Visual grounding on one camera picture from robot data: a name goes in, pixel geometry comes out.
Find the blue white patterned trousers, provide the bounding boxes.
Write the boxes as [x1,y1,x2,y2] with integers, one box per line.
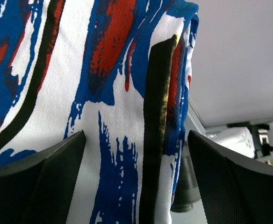
[0,0,199,224]

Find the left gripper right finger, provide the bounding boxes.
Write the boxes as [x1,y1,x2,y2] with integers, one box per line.
[187,131,273,224]

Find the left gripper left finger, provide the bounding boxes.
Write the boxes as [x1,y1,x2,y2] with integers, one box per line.
[0,131,86,224]

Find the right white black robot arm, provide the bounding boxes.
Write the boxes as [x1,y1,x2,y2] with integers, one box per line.
[205,120,273,162]

